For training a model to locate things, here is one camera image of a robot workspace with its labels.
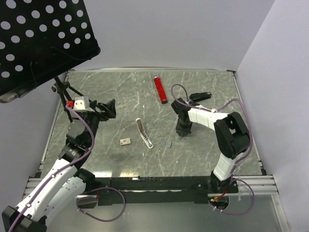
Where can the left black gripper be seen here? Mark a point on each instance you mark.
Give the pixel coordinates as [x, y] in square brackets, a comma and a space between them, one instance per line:
[108, 108]

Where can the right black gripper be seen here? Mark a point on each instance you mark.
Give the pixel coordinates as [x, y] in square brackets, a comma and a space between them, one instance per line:
[180, 130]

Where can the white stapler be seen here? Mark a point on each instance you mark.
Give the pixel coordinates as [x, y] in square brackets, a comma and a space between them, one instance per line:
[143, 134]

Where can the white staple box sleeve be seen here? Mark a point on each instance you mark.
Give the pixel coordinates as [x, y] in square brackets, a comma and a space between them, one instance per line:
[126, 141]

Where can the black stapler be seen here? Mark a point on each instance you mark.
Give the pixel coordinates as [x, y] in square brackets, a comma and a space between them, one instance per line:
[201, 96]

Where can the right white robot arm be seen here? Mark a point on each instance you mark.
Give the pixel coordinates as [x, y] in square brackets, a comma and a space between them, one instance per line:
[232, 134]

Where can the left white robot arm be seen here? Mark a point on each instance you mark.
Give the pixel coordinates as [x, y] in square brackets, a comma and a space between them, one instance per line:
[66, 179]

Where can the black tripod stand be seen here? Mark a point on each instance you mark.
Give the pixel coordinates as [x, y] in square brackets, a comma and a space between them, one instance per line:
[61, 89]

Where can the red cylindrical tube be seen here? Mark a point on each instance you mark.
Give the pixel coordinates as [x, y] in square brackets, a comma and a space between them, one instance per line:
[160, 89]

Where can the black perforated music stand desk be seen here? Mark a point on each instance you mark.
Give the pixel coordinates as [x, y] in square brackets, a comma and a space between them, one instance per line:
[39, 40]

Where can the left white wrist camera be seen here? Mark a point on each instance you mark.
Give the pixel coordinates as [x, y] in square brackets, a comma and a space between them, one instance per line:
[80, 104]

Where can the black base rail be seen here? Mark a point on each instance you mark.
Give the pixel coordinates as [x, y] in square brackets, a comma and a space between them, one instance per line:
[169, 189]

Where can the aluminium frame rail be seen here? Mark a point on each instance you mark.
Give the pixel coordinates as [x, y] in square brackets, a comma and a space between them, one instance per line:
[261, 184]

